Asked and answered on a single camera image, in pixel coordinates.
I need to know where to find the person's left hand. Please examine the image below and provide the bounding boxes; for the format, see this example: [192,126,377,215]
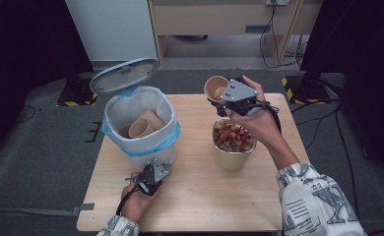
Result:
[120,180,163,224]

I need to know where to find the black hanging cables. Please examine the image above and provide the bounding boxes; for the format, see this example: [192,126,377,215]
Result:
[259,3,308,70]

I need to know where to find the square metal container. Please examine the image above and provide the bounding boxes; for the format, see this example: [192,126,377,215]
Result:
[212,118,258,172]

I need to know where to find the white pedal trash can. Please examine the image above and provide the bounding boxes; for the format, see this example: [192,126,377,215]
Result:
[89,57,182,173]

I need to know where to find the pile of red fruit peels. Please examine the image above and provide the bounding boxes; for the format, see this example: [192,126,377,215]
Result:
[213,121,256,152]

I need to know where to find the wooden desk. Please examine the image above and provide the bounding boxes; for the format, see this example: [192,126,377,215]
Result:
[148,0,322,68]

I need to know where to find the black curtain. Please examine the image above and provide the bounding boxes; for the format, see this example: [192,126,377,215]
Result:
[0,0,95,168]
[299,0,384,185]

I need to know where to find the person's right hand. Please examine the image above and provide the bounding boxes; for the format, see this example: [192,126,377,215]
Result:
[227,75,282,148]

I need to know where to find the thin black floor cable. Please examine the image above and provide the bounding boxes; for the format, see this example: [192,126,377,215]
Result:
[15,105,37,125]

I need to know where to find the black floor cables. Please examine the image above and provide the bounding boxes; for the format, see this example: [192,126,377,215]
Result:
[290,97,384,236]

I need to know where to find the striped black stand base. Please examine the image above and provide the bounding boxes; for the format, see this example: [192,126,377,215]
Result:
[281,75,332,105]
[56,78,99,107]

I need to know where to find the black tape floor mark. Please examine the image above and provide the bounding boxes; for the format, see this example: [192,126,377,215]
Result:
[85,121,102,144]

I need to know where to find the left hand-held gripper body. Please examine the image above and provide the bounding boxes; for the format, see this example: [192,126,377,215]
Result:
[137,159,173,197]

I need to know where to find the light blue trash bag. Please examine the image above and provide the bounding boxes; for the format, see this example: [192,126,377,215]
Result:
[100,86,182,158]

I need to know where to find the brown paper cup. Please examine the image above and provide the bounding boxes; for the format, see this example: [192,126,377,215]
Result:
[140,107,166,131]
[118,122,134,139]
[203,75,230,103]
[128,117,153,139]

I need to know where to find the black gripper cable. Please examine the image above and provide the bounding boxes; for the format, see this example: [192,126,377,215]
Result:
[115,175,143,216]
[261,100,284,135]

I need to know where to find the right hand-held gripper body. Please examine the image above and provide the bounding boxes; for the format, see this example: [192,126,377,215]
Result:
[217,76,274,118]

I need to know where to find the white cabinet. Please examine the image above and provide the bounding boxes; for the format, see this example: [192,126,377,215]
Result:
[65,0,159,63]

